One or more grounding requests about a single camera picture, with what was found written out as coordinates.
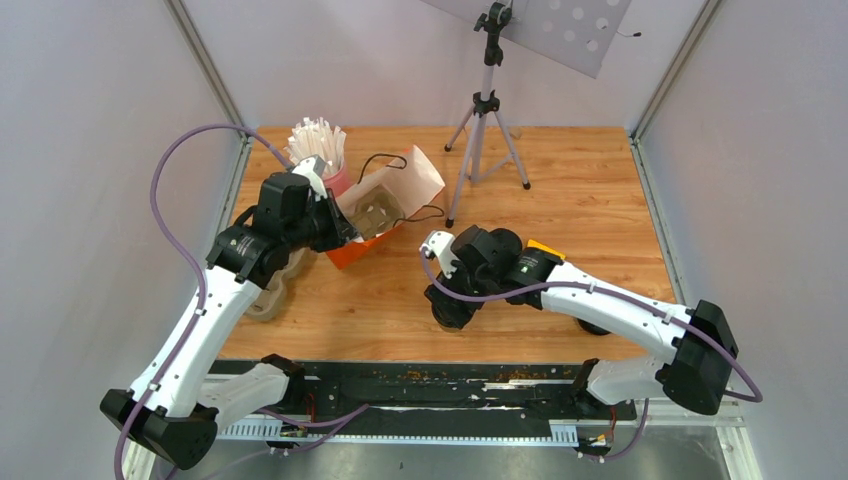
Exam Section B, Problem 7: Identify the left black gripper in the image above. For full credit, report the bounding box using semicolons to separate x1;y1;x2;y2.
286;188;362;253

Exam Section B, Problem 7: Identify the orange paper bag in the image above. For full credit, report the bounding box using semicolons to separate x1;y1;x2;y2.
327;145;446;270

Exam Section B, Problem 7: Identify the black plastic cup lid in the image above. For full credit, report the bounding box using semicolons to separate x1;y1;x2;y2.
428;296;476;330

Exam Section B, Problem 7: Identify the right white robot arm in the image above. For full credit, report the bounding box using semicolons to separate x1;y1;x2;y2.
418;225;739;418

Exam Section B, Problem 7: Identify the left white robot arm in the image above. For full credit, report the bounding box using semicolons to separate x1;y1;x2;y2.
100;170;353;470

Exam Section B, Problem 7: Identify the pink translucent straw holder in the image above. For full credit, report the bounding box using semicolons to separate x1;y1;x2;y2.
322;162;353;197

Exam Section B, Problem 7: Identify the bundle of white straws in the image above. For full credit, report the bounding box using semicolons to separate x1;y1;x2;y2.
285;117;347;177

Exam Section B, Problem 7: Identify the grey pulp cup carrier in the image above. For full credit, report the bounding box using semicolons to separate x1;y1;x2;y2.
245;249;311;322

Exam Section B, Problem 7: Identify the grey perforated panel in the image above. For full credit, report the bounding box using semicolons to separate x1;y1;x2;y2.
428;0;631;78

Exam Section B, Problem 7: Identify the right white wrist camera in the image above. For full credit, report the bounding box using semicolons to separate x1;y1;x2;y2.
422;230;458;279

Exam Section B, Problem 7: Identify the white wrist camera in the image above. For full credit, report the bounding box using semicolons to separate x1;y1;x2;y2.
291;155;328;200
422;230;458;279

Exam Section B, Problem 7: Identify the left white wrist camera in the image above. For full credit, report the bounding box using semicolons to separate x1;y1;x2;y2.
291;155;328;200

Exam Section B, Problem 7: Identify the yellow triangular plastic bracket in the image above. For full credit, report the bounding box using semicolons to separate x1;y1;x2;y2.
527;239;566;260

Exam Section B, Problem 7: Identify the silver camera tripod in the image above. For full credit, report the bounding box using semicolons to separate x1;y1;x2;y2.
444;1;532;229

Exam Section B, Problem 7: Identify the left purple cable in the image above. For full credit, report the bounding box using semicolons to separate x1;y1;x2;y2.
112;123;293;480

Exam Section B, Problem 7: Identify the purple cable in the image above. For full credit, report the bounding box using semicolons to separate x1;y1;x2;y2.
419;246;764;404
112;123;293;480

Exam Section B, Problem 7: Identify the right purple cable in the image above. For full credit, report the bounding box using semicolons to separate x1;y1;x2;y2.
419;246;764;404

